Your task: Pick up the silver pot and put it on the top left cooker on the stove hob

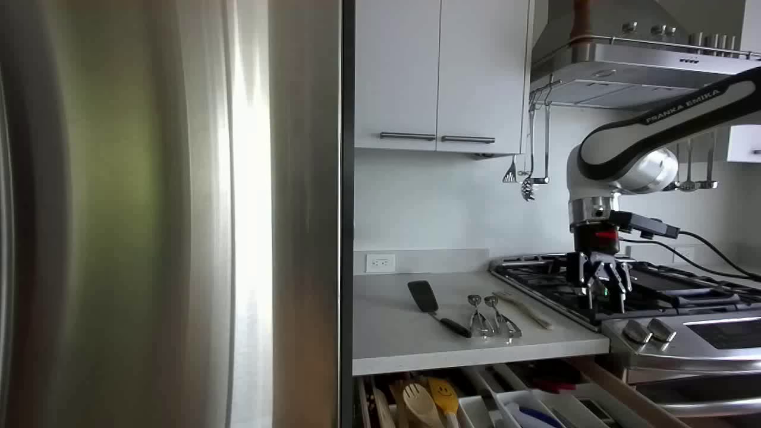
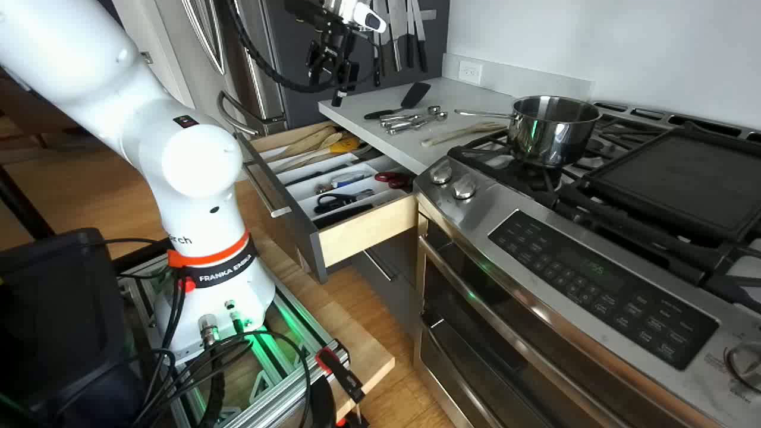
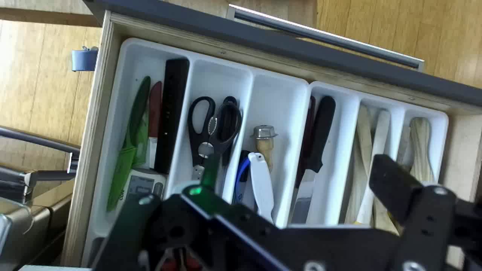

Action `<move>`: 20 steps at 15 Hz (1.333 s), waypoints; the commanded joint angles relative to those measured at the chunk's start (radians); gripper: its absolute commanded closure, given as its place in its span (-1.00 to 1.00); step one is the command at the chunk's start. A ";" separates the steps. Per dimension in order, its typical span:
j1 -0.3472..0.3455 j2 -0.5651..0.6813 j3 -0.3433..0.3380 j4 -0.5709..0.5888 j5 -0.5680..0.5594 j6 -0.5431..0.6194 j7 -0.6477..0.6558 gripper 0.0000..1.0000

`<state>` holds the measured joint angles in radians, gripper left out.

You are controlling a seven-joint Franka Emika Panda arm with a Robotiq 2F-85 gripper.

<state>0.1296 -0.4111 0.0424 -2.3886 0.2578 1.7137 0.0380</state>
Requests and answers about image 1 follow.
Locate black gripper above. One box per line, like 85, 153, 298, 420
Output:
574, 218, 633, 314

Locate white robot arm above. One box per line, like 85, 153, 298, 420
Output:
567, 66, 761, 314

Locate left stove knob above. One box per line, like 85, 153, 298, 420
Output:
622, 322, 651, 344

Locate stove knob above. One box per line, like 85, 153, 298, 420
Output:
622, 322, 651, 344
647, 319, 675, 353

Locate right stove knob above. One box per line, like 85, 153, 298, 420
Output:
647, 319, 675, 353

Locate stainless steel stove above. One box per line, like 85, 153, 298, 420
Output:
488, 255, 761, 426

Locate black griddle plate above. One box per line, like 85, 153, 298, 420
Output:
633, 263, 733, 297

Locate metal tongs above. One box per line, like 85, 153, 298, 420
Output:
484, 294, 550, 342

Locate hanging ladle utensils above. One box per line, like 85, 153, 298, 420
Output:
670, 134, 719, 193

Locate open utensil drawer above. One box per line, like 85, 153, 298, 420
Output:
352, 360, 688, 428

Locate black spatula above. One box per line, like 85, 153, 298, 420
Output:
406, 280, 471, 338

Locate stainless range hood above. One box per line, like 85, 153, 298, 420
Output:
530, 0, 761, 110

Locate wooden spoon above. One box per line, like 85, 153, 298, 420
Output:
401, 382, 443, 428

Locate white upper cabinet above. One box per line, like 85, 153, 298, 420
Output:
354, 0, 532, 154

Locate stainless steel refrigerator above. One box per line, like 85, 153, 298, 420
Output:
0, 0, 352, 428

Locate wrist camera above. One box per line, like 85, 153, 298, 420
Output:
609, 212, 681, 237

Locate black cable conduit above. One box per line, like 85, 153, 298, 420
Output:
615, 226, 761, 285

